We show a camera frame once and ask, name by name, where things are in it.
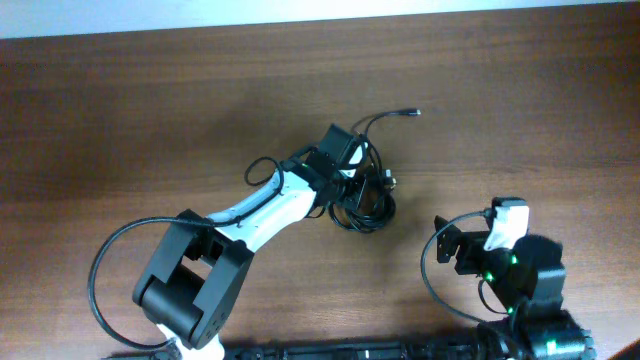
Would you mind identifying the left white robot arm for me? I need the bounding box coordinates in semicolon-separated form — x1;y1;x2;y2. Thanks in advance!
132;125;367;359

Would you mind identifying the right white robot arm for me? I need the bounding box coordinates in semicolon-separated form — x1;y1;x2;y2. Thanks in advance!
428;216;597;360

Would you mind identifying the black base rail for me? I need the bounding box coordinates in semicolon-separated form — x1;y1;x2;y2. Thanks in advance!
223;337;512;360

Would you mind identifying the black usb cable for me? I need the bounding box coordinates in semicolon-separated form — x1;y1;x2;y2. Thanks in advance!
327;142;399;235

